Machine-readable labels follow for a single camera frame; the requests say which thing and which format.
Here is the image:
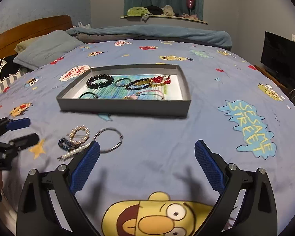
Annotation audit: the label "wooden tv stand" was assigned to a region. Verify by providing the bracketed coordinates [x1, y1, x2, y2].
[254, 65, 289, 96]

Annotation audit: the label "silver bangle with charm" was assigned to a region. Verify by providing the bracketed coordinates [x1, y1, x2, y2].
[93, 127, 124, 153]

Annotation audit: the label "green cloth on sill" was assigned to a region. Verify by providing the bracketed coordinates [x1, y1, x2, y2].
[127, 6, 150, 17]

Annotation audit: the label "dark blue bead bracelet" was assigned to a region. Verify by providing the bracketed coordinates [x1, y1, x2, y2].
[124, 78, 153, 91]

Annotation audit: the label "olive green pillow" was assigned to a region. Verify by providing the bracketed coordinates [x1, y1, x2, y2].
[14, 36, 41, 54]

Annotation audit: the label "pink balloon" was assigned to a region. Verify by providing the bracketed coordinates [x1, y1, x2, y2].
[186, 0, 195, 15]

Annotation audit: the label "wooden window sill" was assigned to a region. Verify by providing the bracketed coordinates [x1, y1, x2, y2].
[120, 15, 208, 25]

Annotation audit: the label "red bead gold tassel jewelry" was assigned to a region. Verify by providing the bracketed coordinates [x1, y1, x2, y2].
[150, 76, 171, 87]

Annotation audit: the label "black bead bracelet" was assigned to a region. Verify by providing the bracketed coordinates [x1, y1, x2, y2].
[86, 73, 114, 90]

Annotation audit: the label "black television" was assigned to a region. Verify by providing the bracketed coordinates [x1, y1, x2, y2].
[261, 31, 295, 89]

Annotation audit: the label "blue cartoon bed sheet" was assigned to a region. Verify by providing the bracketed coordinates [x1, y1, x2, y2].
[0, 40, 295, 235]

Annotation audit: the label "printed blue paper sheet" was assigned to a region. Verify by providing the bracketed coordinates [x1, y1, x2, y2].
[73, 74, 183, 101]

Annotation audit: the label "grey shallow cardboard tray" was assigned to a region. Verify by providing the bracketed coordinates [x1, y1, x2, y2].
[56, 64, 191, 117]

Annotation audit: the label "grey blue pillow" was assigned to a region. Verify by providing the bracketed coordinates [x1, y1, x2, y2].
[13, 30, 83, 70]

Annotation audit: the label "black cloth on sill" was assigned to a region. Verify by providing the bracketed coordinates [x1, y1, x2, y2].
[145, 5, 163, 16]

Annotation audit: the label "black hair tie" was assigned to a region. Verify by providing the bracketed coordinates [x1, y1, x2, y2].
[78, 92, 100, 100]

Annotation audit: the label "white plastic bag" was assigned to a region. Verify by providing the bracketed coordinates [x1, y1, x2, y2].
[77, 22, 91, 29]

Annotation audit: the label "wooden headboard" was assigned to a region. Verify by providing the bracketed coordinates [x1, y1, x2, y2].
[0, 15, 73, 58]

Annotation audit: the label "blue folded duvet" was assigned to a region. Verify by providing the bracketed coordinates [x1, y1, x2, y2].
[66, 24, 233, 48]

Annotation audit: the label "thin dark blue bangle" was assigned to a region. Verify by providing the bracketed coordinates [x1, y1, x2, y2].
[114, 78, 132, 87]

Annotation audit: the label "beige cloth on sill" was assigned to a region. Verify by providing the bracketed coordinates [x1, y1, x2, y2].
[162, 4, 175, 17]

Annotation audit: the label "pink cloth on sill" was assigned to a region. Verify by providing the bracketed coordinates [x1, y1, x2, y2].
[181, 13, 199, 20]

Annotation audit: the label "striped black white pillow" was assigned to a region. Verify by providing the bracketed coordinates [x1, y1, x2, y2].
[0, 55, 28, 93]

